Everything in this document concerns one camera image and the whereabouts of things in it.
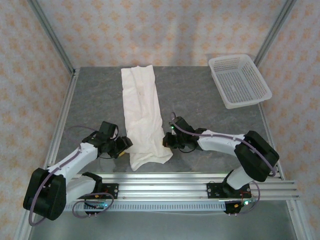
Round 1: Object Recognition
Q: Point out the slotted grey cable duct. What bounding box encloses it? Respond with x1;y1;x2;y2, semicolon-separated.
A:
62;201;227;213

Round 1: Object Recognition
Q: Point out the small green-lit circuit board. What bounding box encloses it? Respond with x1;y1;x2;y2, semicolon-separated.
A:
233;199;256;209
84;201;108;210

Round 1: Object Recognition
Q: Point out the aluminium table side rail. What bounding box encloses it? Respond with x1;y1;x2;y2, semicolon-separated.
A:
13;69;80;240
257;102;312;240

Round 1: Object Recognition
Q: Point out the aluminium mounting rail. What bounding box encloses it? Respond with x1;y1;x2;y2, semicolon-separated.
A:
63;171;301;201

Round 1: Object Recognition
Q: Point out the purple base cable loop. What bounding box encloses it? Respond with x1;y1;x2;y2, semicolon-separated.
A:
228;180;262;216
72;194;115;218

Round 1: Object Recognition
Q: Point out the grey metal sheet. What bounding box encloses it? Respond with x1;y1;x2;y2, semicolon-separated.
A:
28;211;300;240

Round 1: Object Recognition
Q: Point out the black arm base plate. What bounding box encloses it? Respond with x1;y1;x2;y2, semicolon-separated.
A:
206;183;225;200
101;183;120;200

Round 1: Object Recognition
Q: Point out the aluminium frame post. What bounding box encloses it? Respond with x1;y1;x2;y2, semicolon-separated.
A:
30;0;77;74
252;0;298;65

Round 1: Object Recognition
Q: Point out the white perforated plastic basket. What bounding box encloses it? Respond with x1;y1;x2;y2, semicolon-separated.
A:
208;54;273;110

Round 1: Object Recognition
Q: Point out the white t-shirt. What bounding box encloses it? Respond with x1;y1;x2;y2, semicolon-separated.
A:
120;64;173;172

